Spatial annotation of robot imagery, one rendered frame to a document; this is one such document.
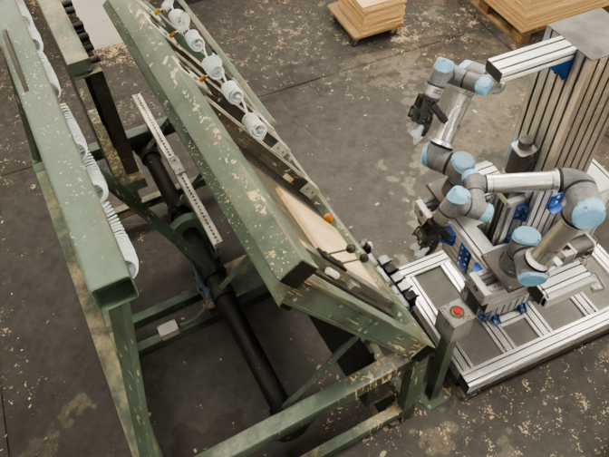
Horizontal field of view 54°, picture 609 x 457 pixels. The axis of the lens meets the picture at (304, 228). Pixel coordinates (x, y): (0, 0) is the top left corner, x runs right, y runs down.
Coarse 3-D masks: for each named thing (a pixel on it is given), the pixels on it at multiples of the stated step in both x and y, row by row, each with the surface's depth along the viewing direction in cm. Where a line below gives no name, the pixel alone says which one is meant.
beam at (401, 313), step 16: (288, 160) 344; (320, 192) 338; (320, 208) 322; (336, 224) 314; (352, 240) 306; (368, 272) 295; (384, 288) 288; (400, 304) 284; (400, 320) 279; (416, 352) 270
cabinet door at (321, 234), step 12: (288, 204) 261; (300, 204) 280; (300, 216) 260; (312, 216) 285; (312, 228) 262; (324, 228) 288; (312, 240) 249; (324, 240) 266; (336, 240) 291; (348, 264) 271; (360, 264) 295; (360, 276) 272
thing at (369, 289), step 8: (312, 248) 221; (312, 256) 220; (320, 256) 224; (320, 264) 226; (328, 264) 229; (344, 272) 240; (352, 272) 251; (344, 280) 244; (360, 280) 252; (368, 288) 259; (376, 288) 269; (368, 296) 264; (376, 296) 268; (384, 296) 273; (384, 304) 278; (392, 304) 282
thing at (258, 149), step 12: (216, 60) 239; (192, 72) 243; (216, 72) 241; (204, 84) 244; (204, 96) 247; (216, 108) 252; (228, 120) 260; (228, 132) 265; (240, 132) 268; (240, 144) 273; (252, 144) 277; (264, 144) 286; (264, 156) 286; (276, 156) 291; (276, 168) 296; (288, 168) 301; (300, 180) 312; (312, 192) 323
